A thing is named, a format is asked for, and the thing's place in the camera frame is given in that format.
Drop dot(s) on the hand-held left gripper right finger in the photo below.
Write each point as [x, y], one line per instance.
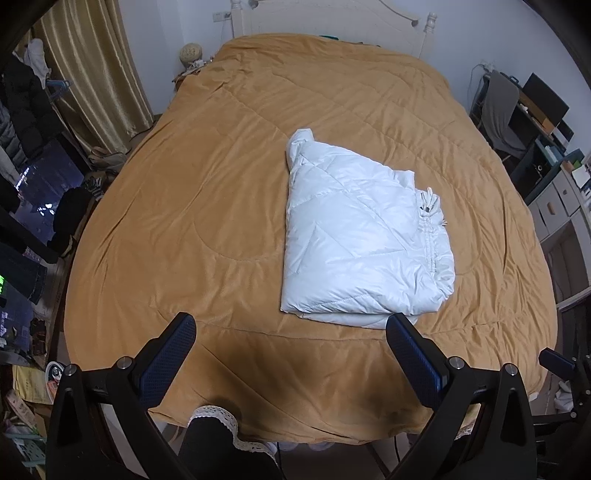
[415, 360]

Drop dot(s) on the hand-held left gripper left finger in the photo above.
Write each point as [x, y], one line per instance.
[168, 360]

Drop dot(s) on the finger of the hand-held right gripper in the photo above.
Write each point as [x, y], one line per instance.
[556, 361]

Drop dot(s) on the white down jacket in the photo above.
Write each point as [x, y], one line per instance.
[360, 230]

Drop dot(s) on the person's black lace-trimmed leg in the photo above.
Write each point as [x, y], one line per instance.
[207, 447]

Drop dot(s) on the orange quilted blanket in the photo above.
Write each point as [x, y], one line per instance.
[207, 207]

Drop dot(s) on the white drawer cabinet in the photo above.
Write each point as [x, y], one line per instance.
[561, 198]

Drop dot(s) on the black cloth pile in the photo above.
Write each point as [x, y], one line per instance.
[69, 217]

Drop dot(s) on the dark glossy screen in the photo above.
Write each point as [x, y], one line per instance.
[46, 184]

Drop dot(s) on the black desk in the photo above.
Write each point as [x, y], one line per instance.
[538, 147]

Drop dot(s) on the grey desk chair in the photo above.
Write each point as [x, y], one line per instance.
[501, 110]

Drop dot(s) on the black monitor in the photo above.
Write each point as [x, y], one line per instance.
[545, 101]

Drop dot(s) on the black hanging coat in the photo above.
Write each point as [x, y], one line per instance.
[25, 106]

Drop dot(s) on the golden curtain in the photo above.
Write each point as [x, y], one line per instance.
[92, 69]

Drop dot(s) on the round woven ball lamp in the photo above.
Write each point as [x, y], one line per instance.
[189, 53]

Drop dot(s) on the white bed headboard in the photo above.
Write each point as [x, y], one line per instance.
[323, 18]

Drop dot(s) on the white wall outlet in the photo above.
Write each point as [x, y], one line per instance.
[221, 17]

